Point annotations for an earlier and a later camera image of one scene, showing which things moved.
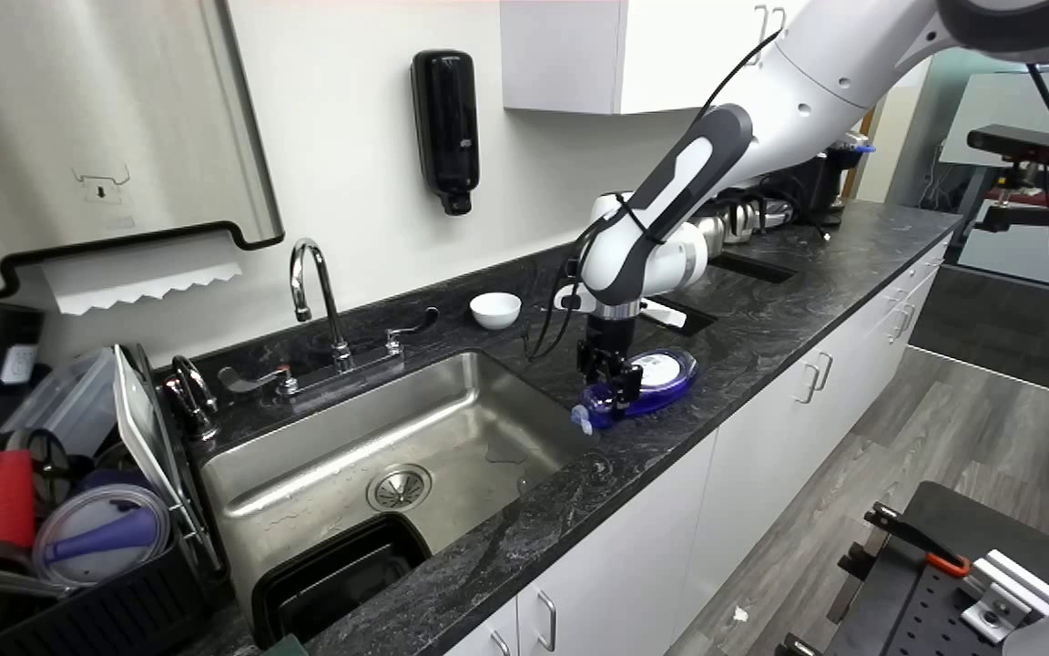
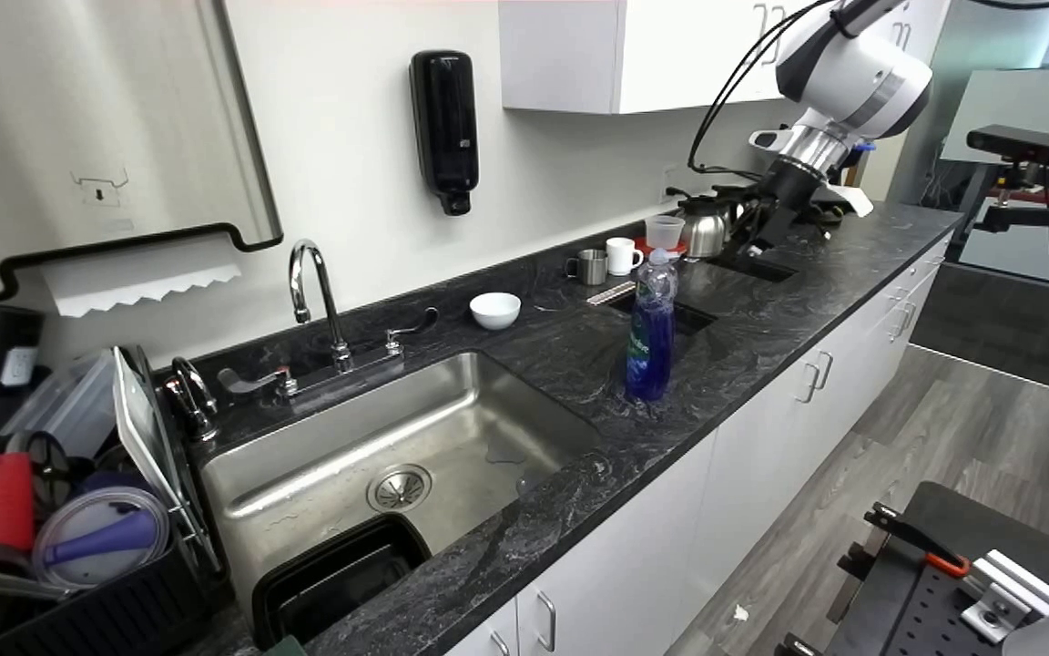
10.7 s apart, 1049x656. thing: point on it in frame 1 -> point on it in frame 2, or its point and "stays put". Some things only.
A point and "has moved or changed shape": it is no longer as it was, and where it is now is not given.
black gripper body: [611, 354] -> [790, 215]
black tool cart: [949, 577] stays put
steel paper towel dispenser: [87, 126] stays put
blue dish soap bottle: [660, 374] has moved or changed shape
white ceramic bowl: [497, 307] stays put
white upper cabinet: [636, 57] stays put
